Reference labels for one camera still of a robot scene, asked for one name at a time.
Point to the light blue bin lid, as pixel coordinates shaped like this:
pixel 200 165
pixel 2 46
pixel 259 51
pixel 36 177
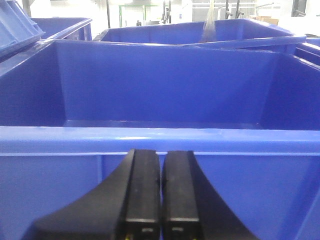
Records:
pixel 17 30

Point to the blue bin left rear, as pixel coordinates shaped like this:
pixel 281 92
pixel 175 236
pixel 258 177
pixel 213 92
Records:
pixel 68 28

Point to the large blue bin front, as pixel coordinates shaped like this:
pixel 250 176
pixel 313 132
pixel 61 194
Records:
pixel 70 110

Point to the blue bin behind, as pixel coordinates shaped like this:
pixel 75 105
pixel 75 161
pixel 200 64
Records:
pixel 240 33

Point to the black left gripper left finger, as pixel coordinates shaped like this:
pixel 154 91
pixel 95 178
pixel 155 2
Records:
pixel 124 206

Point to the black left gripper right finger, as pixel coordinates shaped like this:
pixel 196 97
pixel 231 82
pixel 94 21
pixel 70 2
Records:
pixel 192 208

